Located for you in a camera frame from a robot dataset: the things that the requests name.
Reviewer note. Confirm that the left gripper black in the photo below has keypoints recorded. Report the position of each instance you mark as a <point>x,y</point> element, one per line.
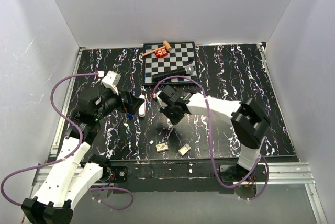
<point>131,106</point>

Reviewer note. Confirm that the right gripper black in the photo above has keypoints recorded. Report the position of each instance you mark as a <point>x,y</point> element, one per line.
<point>174,121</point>

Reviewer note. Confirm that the white staple box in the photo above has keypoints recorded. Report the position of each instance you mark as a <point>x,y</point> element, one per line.
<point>162,147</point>

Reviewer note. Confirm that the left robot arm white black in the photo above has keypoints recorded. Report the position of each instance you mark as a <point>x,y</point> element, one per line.
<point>56,199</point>

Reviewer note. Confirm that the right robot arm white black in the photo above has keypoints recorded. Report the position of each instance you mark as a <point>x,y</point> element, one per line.
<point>249,121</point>

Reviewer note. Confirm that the black microphone silver grille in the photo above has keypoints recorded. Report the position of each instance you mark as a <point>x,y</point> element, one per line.
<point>183,71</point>

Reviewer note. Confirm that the small black chess piece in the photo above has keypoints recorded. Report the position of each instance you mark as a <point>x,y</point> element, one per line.
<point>191,60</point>

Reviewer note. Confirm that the red dice block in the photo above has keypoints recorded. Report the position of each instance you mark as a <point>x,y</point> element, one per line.
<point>161,53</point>

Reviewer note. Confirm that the wooden mallet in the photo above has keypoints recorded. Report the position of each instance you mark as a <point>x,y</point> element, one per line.
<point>165,46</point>

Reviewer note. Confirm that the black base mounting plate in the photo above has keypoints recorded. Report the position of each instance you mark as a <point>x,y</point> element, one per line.
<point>170,175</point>

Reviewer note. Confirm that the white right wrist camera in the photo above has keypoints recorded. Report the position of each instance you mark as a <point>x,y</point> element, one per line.
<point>156,97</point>

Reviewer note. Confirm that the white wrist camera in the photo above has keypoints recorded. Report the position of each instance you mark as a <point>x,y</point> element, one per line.
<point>156,97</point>
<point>111,80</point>

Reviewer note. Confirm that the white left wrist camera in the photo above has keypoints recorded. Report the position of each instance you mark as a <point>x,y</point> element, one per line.
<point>111,80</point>

